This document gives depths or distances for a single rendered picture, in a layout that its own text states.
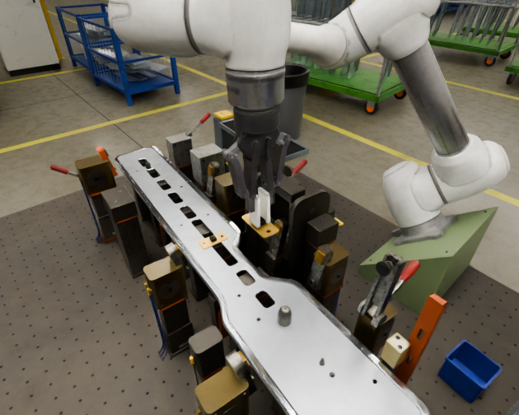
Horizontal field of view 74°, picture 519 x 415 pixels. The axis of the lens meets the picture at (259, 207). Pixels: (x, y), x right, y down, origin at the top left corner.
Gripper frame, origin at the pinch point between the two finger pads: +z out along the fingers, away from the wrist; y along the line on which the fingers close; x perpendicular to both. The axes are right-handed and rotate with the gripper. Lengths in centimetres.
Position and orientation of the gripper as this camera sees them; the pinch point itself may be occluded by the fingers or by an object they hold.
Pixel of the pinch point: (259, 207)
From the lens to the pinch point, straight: 66.7
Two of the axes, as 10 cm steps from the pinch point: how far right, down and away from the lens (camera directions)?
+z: 0.3, 8.2, 5.7
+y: -8.3, 3.4, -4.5
